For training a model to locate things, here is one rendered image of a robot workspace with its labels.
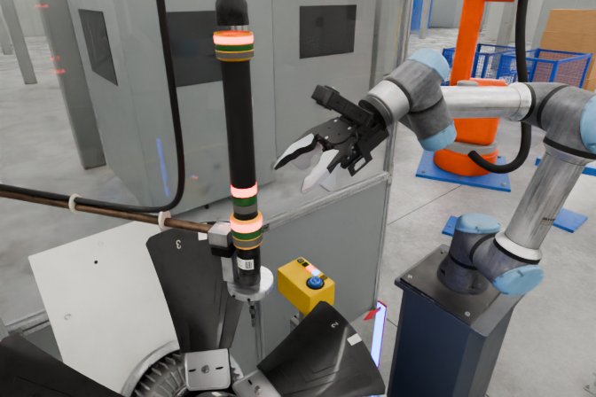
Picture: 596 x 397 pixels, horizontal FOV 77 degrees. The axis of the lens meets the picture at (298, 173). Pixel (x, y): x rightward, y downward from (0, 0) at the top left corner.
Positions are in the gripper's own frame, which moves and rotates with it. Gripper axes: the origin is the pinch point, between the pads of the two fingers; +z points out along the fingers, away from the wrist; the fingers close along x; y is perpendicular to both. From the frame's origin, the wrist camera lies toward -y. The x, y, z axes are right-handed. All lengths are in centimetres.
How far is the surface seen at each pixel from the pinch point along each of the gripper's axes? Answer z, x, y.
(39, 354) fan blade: 43.2, -3.0, -6.8
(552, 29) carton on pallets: -602, 331, 421
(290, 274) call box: 13, 25, 52
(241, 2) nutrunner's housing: -4.5, -8.4, -29.6
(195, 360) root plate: 33.7, -3.5, 16.2
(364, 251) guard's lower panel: -24, 70, 139
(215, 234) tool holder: 14.9, -6.7, -6.0
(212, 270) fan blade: 21.6, 3.7, 9.0
